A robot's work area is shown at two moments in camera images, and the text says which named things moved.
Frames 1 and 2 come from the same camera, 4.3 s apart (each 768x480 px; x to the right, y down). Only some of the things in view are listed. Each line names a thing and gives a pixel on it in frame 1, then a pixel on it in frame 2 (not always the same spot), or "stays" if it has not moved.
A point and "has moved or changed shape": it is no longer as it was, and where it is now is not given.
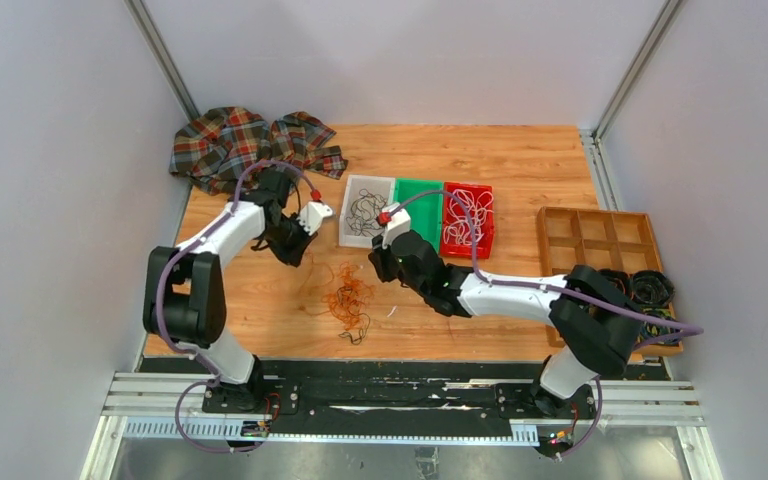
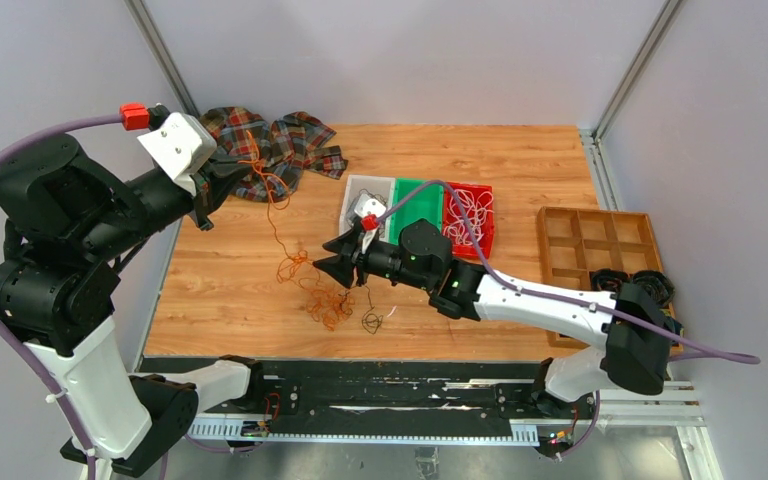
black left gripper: x=294 y=255 → x=223 y=172
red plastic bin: x=456 y=232 stays
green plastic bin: x=424 y=200 stays
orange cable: x=350 y=299 has moved or changed shape
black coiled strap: x=617 y=277 stays
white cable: x=466 y=215 stays
